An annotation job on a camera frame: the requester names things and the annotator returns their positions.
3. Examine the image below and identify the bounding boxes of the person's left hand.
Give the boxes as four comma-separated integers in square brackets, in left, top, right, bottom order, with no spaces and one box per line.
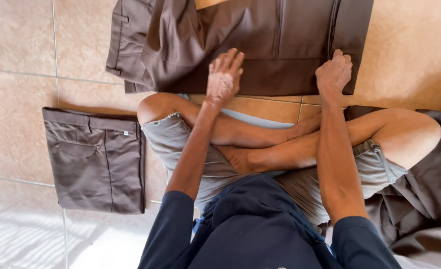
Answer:
[205,48,246,109]

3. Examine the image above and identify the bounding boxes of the person's right hand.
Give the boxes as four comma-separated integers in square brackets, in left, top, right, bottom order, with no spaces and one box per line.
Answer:
[315,49,353,107]

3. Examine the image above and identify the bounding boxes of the dark brown trousers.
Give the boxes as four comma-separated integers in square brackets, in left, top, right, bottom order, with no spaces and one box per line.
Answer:
[140,0,374,96]

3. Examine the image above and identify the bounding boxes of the light blue cloth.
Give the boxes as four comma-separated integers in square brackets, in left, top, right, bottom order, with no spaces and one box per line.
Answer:
[177,93,296,130]

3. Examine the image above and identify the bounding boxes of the person's left leg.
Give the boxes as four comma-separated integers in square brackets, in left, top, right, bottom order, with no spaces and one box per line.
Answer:
[137,93,322,149]

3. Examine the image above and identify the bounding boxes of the person's leg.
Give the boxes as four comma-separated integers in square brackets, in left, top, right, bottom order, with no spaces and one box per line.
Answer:
[137,93,322,149]
[216,108,441,175]

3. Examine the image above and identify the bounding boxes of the person's right leg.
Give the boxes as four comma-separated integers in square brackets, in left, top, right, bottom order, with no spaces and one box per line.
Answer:
[216,108,441,175]

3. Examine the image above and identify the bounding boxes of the person's grey shorts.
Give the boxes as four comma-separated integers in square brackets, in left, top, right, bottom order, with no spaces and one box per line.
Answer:
[141,111,408,226]

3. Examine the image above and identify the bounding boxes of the unfolded taupe trousers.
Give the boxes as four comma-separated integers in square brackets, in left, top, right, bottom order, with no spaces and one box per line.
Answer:
[105,0,157,94]

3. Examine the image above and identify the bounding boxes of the folded taupe trousers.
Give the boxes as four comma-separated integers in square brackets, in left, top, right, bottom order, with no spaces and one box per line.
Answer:
[42,107,146,215]

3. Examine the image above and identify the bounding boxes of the heap of grey-brown garments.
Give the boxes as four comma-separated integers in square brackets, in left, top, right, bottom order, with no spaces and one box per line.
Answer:
[319,105,441,269]

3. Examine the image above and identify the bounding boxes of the person's navy long-sleeve shirt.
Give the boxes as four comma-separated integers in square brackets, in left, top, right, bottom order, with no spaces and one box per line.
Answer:
[137,174,403,269]

